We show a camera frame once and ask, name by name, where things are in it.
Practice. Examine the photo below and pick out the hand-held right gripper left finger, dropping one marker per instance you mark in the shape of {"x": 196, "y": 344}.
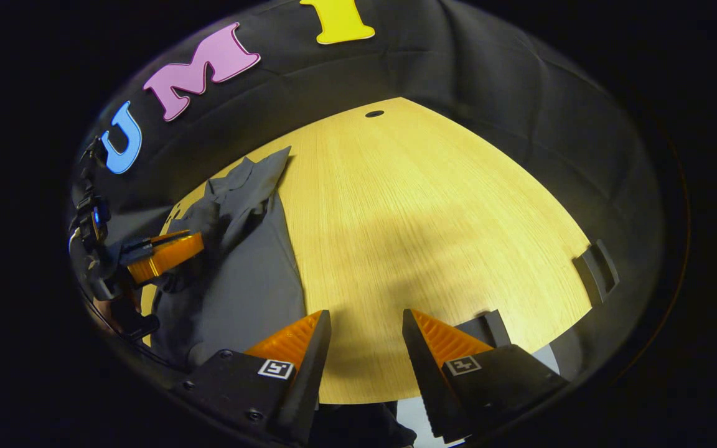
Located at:
{"x": 310, "y": 379}

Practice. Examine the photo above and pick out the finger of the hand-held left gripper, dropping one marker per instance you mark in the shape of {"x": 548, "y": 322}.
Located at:
{"x": 165, "y": 256}
{"x": 140, "y": 247}

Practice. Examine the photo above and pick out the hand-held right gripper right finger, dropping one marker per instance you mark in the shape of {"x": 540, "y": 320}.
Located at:
{"x": 424, "y": 379}

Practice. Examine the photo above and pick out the grey collared shirt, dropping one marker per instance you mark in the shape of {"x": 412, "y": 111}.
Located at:
{"x": 253, "y": 292}

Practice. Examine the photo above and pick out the black table grommet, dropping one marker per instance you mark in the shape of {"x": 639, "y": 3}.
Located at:
{"x": 175, "y": 213}
{"x": 374, "y": 114}

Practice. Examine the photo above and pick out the black table edge clamp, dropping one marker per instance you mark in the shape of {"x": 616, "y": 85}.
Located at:
{"x": 596, "y": 272}

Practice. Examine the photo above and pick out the black backdrop cloth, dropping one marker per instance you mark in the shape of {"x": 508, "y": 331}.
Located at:
{"x": 489, "y": 74}

